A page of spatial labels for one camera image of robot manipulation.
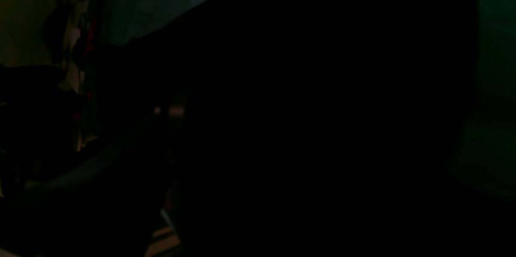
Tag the black t-shirt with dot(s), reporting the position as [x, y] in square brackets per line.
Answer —
[308, 217]

